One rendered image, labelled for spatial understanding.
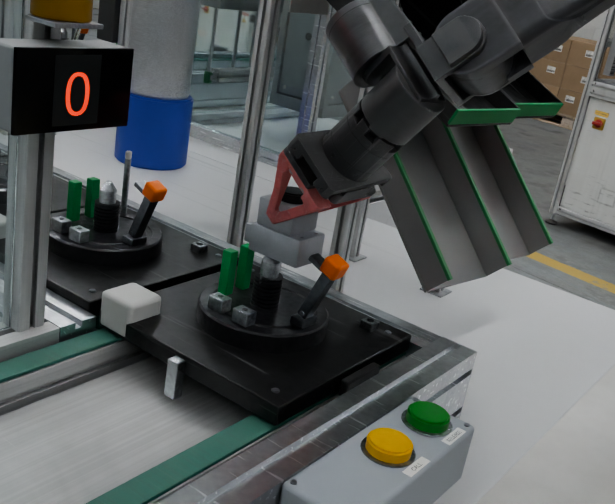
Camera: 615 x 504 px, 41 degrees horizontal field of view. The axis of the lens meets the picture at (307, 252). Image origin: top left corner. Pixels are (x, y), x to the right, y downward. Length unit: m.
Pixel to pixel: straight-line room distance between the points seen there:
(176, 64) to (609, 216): 3.79
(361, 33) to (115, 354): 0.40
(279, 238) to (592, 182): 4.45
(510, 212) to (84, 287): 0.63
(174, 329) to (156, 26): 0.98
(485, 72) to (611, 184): 4.46
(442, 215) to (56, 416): 0.55
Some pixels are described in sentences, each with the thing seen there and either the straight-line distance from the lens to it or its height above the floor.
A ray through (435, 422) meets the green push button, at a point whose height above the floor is 0.97.
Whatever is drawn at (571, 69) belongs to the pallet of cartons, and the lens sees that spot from 9.32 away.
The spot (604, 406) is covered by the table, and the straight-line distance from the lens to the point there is 1.15.
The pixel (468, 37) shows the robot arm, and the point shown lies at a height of 1.30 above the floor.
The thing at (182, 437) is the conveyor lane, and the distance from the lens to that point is 0.77.
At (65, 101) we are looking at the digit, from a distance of 0.73.
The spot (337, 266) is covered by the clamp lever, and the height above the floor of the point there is 1.07.
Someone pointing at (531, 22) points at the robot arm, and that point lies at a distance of 0.70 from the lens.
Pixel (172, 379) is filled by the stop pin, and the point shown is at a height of 0.95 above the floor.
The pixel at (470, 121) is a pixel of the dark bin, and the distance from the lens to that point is 0.98.
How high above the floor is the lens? 1.35
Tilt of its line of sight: 20 degrees down
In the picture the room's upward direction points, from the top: 10 degrees clockwise
